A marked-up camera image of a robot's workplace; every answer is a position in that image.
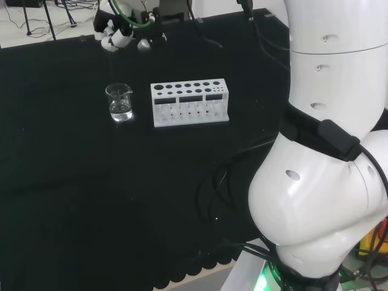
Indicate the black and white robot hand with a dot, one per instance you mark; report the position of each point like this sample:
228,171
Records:
118,36

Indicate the small clear glass beaker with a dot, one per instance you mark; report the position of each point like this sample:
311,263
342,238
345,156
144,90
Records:
119,106

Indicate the white test tube rack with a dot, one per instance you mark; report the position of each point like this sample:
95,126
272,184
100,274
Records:
188,103

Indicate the black tripod leg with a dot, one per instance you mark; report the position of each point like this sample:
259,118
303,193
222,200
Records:
28,21
50,21
70,13

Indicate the black bench cloth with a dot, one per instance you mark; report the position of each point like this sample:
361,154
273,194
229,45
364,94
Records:
91,182

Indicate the yellow stop button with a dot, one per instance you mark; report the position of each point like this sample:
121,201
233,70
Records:
367,244

